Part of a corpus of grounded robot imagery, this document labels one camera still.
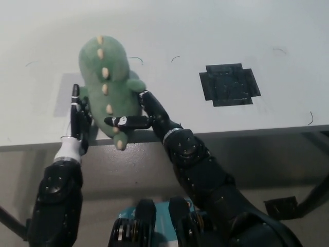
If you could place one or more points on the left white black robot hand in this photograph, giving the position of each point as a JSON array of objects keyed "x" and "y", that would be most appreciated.
[{"x": 74, "y": 123}]

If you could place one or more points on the green plush dinosaur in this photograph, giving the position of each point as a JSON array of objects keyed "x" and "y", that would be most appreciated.
[{"x": 105, "y": 64}]

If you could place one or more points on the grey tape square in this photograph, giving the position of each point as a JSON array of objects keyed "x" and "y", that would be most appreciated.
[{"x": 64, "y": 95}]

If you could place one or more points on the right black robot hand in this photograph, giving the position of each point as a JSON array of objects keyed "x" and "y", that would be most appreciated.
[{"x": 156, "y": 113}]

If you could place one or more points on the black teal robot torso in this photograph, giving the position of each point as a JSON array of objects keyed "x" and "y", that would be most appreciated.
[{"x": 146, "y": 223}]

